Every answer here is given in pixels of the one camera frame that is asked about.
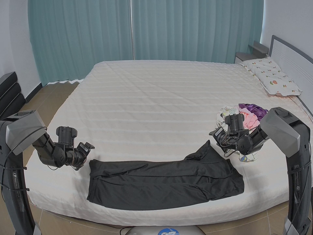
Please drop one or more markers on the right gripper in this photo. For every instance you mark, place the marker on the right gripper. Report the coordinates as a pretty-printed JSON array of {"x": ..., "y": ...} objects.
[{"x": 218, "y": 133}]

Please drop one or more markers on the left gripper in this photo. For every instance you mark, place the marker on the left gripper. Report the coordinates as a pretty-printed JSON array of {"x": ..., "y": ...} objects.
[{"x": 83, "y": 148}]

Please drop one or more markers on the black polo shirt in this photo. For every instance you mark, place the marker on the black polo shirt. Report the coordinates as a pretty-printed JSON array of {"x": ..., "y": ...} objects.
[{"x": 159, "y": 185}]

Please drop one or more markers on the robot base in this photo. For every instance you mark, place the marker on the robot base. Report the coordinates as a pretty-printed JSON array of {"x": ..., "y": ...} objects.
[{"x": 163, "y": 231}]

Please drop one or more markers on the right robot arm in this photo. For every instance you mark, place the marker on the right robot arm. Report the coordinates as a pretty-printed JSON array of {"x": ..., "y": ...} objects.
[{"x": 281, "y": 131}]

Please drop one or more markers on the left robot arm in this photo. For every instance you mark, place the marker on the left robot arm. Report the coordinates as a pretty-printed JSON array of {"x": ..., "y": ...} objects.
[{"x": 24, "y": 128}]

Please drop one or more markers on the bed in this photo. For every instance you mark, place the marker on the bed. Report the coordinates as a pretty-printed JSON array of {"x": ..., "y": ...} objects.
[{"x": 159, "y": 94}]

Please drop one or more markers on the white printed garment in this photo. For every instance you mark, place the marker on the white printed garment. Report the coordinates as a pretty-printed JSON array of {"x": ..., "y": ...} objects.
[{"x": 225, "y": 112}]

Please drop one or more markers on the pink garment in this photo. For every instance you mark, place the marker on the pink garment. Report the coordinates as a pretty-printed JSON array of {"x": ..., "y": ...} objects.
[{"x": 249, "y": 121}]

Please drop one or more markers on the purple garment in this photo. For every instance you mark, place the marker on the purple garment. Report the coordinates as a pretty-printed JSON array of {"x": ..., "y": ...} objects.
[{"x": 254, "y": 108}]

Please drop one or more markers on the white printed pillow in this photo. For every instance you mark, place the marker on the white printed pillow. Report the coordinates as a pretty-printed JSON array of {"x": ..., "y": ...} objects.
[{"x": 271, "y": 76}]

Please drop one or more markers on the grey bedside table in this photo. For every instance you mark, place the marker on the grey bedside table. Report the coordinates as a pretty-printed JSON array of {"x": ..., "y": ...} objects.
[{"x": 247, "y": 56}]

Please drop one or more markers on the black chest of drawers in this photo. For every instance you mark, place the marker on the black chest of drawers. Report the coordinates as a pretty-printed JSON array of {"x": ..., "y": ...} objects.
[{"x": 9, "y": 94}]

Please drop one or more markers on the blue-green curtain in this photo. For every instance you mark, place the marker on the blue-green curtain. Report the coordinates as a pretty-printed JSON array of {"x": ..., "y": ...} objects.
[
  {"x": 195, "y": 21},
  {"x": 80, "y": 33}
]

